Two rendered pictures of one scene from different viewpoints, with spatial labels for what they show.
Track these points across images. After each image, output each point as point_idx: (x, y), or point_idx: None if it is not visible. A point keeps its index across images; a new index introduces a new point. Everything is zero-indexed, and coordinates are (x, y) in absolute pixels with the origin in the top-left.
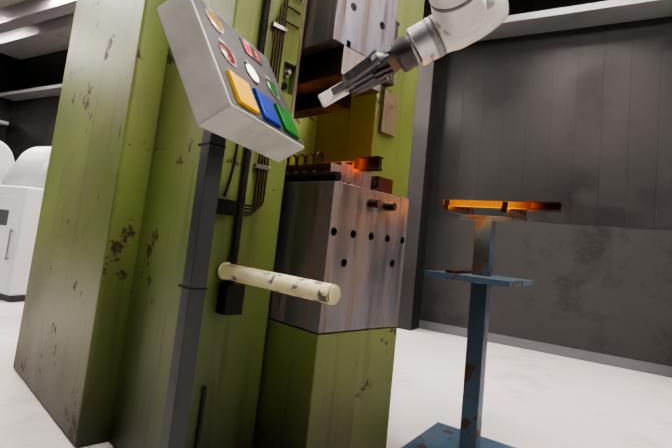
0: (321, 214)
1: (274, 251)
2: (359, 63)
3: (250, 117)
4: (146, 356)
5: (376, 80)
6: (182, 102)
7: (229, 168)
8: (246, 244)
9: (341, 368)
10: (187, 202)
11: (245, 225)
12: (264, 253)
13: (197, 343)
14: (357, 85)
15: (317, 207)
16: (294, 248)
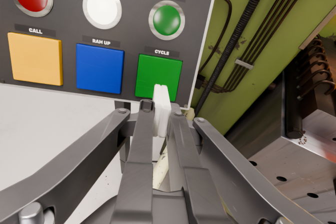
0: (257, 141)
1: (235, 120)
2: (74, 144)
3: (43, 90)
4: None
5: (230, 196)
6: None
7: (210, 54)
8: (211, 106)
9: (223, 204)
10: None
11: (214, 96)
12: (225, 117)
13: (124, 144)
14: (168, 146)
15: (262, 132)
16: (243, 132)
